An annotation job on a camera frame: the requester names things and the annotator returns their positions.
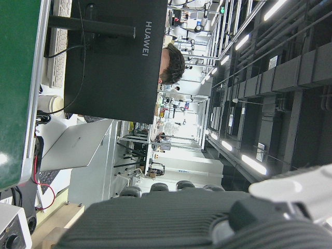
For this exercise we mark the dark-haired seated person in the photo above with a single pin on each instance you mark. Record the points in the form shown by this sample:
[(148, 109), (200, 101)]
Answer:
[(172, 64)]

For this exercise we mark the green belt conveyor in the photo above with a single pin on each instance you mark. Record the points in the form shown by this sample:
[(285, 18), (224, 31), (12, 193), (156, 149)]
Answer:
[(15, 85)]

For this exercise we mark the dark ventilation duct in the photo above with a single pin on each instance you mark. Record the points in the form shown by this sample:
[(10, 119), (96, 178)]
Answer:
[(285, 75)]

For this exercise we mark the black monitor stand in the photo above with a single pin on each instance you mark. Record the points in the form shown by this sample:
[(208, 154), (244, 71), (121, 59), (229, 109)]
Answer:
[(103, 27)]

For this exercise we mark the white keyboard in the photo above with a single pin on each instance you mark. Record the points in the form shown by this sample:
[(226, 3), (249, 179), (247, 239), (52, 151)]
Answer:
[(58, 57)]

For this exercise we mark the black monitor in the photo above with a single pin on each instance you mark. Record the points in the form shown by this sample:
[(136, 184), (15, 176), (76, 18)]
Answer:
[(111, 72)]

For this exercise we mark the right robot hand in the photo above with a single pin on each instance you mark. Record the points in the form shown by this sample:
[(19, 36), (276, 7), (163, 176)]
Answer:
[(155, 220)]

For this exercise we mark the white conveyor control box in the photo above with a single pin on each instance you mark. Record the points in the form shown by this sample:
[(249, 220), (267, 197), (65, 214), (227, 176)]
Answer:
[(10, 228)]

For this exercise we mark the silver laptop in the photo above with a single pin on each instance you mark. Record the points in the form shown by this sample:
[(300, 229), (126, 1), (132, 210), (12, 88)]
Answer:
[(75, 142)]

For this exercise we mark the ceiling strip light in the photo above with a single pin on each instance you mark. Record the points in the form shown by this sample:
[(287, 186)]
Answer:
[(241, 42), (275, 10), (227, 145), (254, 164)]

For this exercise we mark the white paper cup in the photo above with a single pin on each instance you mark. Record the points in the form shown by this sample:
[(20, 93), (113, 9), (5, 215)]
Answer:
[(49, 103)]

